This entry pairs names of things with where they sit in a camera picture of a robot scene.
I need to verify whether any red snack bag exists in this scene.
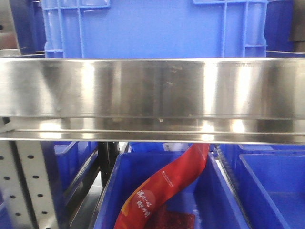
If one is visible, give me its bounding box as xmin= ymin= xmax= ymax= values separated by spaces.
xmin=114 ymin=143 xmax=210 ymax=229

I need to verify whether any blue bin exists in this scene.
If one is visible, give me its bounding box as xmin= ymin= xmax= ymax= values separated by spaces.
xmin=94 ymin=152 xmax=248 ymax=229
xmin=41 ymin=141 xmax=98 ymax=228
xmin=218 ymin=144 xmax=305 ymax=229

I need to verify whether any blue centre bin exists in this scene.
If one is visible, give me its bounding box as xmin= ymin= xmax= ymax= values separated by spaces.
xmin=94 ymin=152 xmax=248 ymax=229

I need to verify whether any large light blue crate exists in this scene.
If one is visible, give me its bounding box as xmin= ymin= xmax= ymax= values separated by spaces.
xmin=41 ymin=0 xmax=268 ymax=58

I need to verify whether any white perforated rack post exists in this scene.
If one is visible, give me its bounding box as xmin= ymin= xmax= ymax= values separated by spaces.
xmin=0 ymin=141 xmax=68 ymax=229

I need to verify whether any blue left bin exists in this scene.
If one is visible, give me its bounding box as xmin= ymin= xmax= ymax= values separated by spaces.
xmin=41 ymin=141 xmax=98 ymax=228

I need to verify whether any stainless steel shelf rail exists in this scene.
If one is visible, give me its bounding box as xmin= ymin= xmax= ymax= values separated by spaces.
xmin=0 ymin=58 xmax=305 ymax=144

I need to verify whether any blue right bin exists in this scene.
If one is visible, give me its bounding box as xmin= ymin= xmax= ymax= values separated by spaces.
xmin=218 ymin=144 xmax=305 ymax=229

